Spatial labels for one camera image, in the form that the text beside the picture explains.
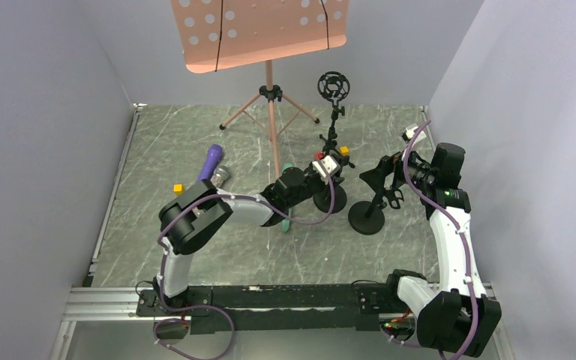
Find purple toy microphone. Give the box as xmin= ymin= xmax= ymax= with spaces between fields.
xmin=196 ymin=144 xmax=224 ymax=182

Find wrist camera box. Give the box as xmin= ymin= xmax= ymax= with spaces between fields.
xmin=311 ymin=155 xmax=342 ymax=182
xmin=401 ymin=124 xmax=427 ymax=143

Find black round base mic stand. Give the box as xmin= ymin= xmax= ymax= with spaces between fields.
xmin=313 ymin=174 xmax=347 ymax=214

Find yellow cube near left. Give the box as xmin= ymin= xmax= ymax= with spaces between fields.
xmin=173 ymin=184 xmax=185 ymax=195

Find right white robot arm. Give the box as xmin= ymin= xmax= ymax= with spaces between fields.
xmin=349 ymin=142 xmax=502 ymax=358

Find pink music stand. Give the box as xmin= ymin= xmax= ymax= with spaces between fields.
xmin=170 ymin=0 xmax=350 ymax=176

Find aluminium frame rail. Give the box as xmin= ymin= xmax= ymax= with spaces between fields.
xmin=49 ymin=103 xmax=147 ymax=360

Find silver glitter microphone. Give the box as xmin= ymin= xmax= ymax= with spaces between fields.
xmin=211 ymin=165 xmax=230 ymax=188

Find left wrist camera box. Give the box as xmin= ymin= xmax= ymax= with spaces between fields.
xmin=311 ymin=155 xmax=342 ymax=182

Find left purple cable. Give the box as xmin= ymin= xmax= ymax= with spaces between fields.
xmin=152 ymin=173 xmax=336 ymax=360

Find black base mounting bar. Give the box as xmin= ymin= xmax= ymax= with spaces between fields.
xmin=136 ymin=281 xmax=408 ymax=335

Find black shock mount tripod stand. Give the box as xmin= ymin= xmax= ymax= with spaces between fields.
xmin=313 ymin=70 xmax=356 ymax=169

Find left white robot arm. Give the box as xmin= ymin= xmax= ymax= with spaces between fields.
xmin=154 ymin=155 xmax=343 ymax=302

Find teal toy microphone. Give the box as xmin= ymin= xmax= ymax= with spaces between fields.
xmin=280 ymin=163 xmax=294 ymax=233

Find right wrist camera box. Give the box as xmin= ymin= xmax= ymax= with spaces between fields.
xmin=401 ymin=124 xmax=427 ymax=143

